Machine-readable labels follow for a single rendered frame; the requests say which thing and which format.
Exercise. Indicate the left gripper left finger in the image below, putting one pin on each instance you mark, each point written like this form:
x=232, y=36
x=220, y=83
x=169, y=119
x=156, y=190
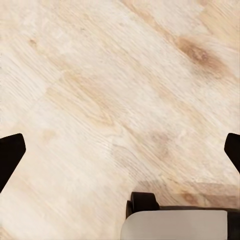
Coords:
x=12, y=149

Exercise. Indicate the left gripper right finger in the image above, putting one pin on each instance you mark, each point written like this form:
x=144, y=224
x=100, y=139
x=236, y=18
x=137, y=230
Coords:
x=232, y=149

